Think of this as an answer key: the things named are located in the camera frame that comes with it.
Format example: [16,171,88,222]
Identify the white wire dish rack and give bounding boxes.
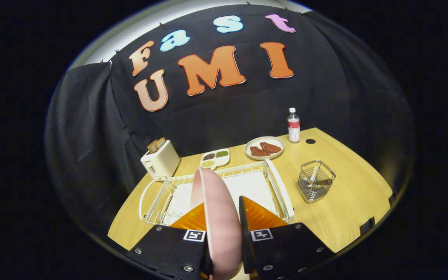
[139,157,295,226]

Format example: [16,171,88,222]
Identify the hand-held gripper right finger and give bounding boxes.
[239,196,335,280]

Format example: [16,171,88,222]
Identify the spoon with dark handle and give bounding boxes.
[309,171,333,187]

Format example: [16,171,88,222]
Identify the clear bottle with red label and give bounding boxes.
[287,108,301,143]

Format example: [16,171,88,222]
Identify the white plate with meat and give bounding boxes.
[244,136,285,161]

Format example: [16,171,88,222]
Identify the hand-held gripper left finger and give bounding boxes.
[126,201,214,280]

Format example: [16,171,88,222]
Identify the cream toaster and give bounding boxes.
[140,140,180,181]

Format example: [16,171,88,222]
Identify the black backdrop cloth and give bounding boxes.
[44,4,415,238]

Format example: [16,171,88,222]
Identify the metal wire basket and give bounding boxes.
[297,160,336,203]

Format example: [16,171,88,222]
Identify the black table edge clamp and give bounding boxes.
[359,217,375,235]

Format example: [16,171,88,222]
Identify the white compartment dish with beans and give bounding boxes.
[199,149,231,170]

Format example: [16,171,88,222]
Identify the pink plate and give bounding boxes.
[190,167,244,280]

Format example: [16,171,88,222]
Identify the white drain tray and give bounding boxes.
[166,171,279,224]

